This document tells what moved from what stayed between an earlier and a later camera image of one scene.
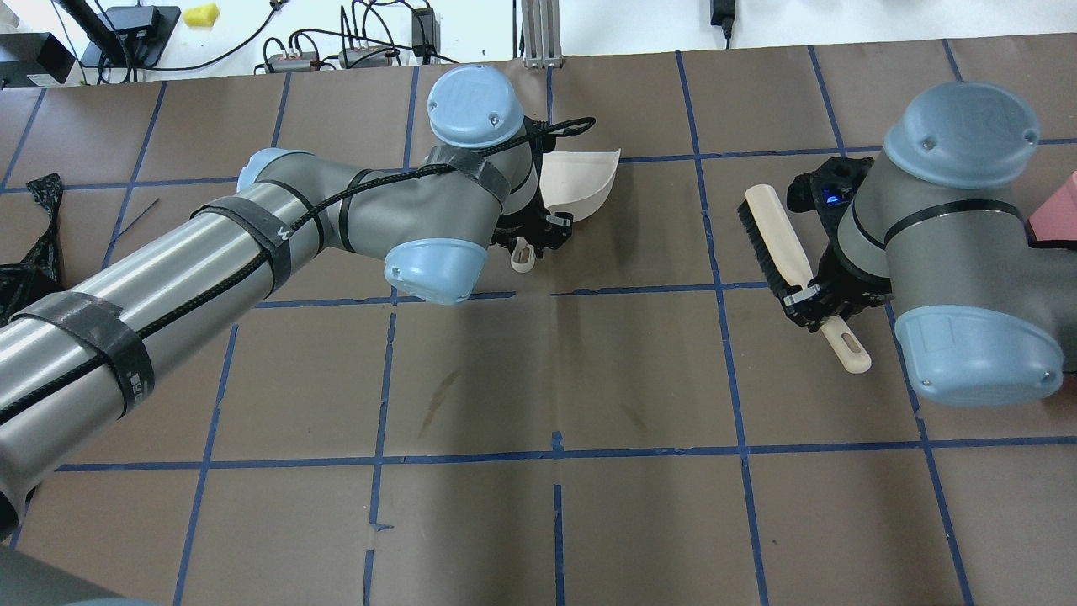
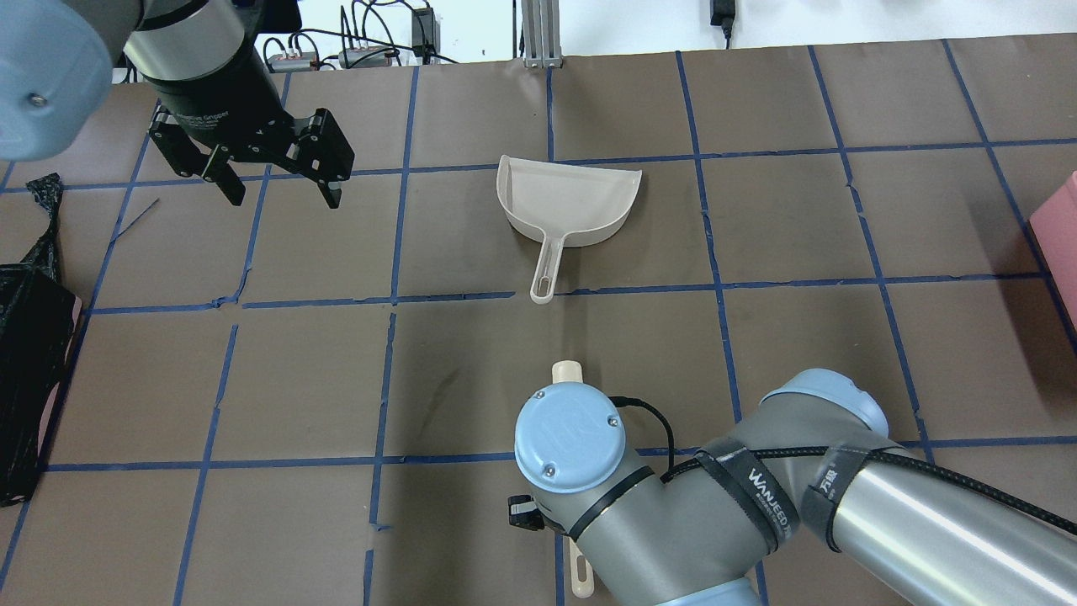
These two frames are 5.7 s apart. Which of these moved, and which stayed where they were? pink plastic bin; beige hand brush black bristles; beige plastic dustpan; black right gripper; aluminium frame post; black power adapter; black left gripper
Moved: beige plastic dustpan; beige hand brush black bristles; black right gripper; black left gripper
Stayed: aluminium frame post; pink plastic bin; black power adapter
